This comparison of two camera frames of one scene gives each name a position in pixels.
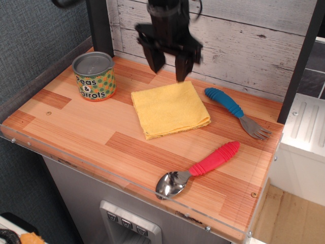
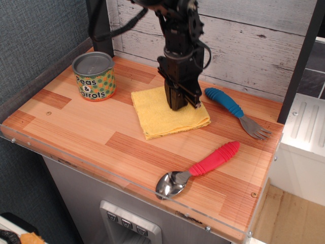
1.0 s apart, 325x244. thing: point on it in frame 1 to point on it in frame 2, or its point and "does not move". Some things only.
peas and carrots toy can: (95, 75) does not move
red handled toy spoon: (171, 183) does not move
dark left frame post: (99, 26) does not move
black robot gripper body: (171, 31) to (182, 74)
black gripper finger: (156, 57) to (171, 92)
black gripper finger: (184, 63) to (181, 100)
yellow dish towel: (167, 109) does not move
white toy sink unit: (299, 168) does not move
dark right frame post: (301, 62) does not move
